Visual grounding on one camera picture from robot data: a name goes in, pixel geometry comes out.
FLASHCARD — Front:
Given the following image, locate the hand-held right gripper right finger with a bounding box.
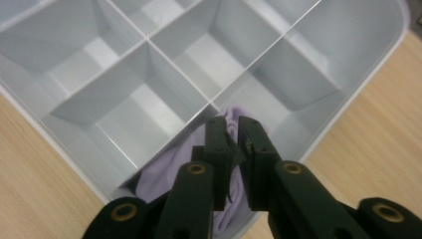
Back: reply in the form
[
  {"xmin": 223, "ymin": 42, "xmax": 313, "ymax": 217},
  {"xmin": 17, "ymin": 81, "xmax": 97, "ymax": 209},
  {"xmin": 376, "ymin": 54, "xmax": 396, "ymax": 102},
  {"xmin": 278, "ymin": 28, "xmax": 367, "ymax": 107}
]
[{"xmin": 237, "ymin": 115, "xmax": 284, "ymax": 212}]

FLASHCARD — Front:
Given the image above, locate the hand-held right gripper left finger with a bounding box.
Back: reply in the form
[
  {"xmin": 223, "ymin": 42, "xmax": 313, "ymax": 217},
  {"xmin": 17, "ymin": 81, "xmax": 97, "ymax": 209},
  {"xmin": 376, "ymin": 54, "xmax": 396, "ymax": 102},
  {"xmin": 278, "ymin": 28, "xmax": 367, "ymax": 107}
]
[{"xmin": 191, "ymin": 115, "xmax": 247, "ymax": 212}]

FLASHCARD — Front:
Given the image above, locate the light purple ankle sock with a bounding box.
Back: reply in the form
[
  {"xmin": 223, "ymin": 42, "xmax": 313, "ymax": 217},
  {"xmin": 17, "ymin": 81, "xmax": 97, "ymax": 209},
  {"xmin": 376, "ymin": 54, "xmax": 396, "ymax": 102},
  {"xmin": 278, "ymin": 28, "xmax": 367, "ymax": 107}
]
[{"xmin": 134, "ymin": 106, "xmax": 271, "ymax": 239}]

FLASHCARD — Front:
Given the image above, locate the white compartment storage box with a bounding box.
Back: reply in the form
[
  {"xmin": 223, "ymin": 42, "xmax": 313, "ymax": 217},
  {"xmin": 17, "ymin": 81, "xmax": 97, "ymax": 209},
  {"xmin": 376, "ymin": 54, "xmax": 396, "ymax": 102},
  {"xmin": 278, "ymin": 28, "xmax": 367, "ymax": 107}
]
[{"xmin": 0, "ymin": 0, "xmax": 411, "ymax": 239}]

